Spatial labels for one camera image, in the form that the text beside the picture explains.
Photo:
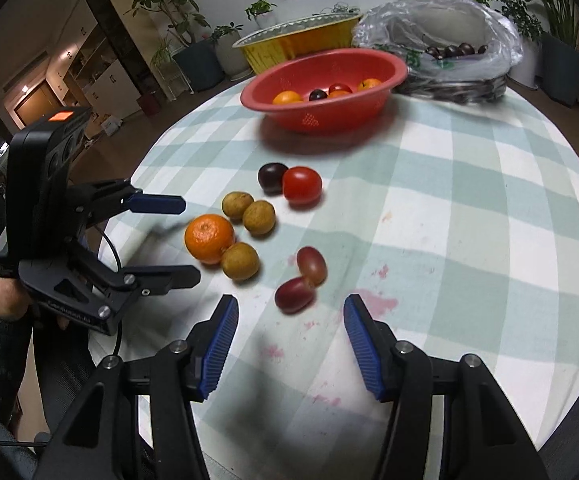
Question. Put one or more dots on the gold foil pan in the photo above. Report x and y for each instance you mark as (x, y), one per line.
(299, 42)

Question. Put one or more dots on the pile of dark plums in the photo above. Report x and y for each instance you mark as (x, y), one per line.
(452, 51)

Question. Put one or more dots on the leafy potted plant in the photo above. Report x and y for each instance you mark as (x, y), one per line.
(519, 15)

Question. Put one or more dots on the large broad-leaf plant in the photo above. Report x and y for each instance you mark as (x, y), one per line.
(562, 60)

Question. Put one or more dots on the large orange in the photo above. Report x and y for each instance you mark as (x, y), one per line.
(209, 238)

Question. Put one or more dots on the tall plant in dark pot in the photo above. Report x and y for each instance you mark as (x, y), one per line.
(199, 65)

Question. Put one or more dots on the clear plastic bag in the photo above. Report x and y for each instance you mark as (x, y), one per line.
(499, 35)

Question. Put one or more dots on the plant in white pot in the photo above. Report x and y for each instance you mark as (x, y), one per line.
(232, 52)

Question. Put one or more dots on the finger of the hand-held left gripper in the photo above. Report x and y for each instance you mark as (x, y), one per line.
(169, 280)
(157, 204)

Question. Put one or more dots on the small cardboard box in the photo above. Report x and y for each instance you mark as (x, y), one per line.
(109, 124)

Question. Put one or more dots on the small orange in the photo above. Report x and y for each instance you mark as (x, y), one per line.
(369, 83)
(339, 95)
(287, 97)

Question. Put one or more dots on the person's left hand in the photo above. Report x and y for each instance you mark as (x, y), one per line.
(6, 295)

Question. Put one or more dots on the white storage cabinet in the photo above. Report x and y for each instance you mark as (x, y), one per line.
(104, 75)

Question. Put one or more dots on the white metal plant stand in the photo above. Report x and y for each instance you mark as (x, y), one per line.
(167, 65)

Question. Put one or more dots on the brown-green longan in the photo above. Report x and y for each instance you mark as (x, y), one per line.
(259, 217)
(240, 260)
(237, 205)

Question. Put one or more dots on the small potted plant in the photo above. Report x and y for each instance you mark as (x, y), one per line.
(261, 10)

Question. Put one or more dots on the dark purple plum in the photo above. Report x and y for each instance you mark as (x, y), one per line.
(318, 94)
(271, 177)

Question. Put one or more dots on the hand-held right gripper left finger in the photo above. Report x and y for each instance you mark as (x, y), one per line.
(219, 350)

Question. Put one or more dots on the checked tablecloth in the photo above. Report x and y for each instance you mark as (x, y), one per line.
(444, 185)

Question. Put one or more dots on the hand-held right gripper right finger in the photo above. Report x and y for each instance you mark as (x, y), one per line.
(364, 350)

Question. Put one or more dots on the red grape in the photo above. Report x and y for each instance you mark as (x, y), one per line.
(312, 265)
(294, 294)

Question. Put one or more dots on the red bin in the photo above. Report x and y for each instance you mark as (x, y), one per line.
(149, 103)

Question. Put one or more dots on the red tomato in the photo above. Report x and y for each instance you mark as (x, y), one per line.
(303, 185)
(340, 87)

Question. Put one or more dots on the red plastic colander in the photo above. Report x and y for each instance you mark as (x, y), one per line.
(289, 77)

